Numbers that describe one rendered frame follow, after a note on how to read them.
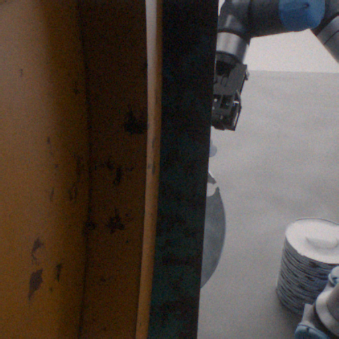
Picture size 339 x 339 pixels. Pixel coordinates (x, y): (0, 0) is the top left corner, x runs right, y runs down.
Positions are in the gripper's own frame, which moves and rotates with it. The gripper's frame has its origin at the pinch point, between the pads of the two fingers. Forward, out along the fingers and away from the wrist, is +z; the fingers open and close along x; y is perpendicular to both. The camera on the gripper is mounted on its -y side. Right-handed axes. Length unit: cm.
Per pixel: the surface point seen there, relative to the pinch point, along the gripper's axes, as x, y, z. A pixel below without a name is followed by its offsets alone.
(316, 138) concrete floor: 257, 8, -109
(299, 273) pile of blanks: 108, 22, 8
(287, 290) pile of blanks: 119, 19, 16
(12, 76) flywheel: -52, 13, 11
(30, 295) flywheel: -47, 13, 20
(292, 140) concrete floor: 249, -10, -101
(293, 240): 107, 17, -4
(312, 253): 104, 25, -1
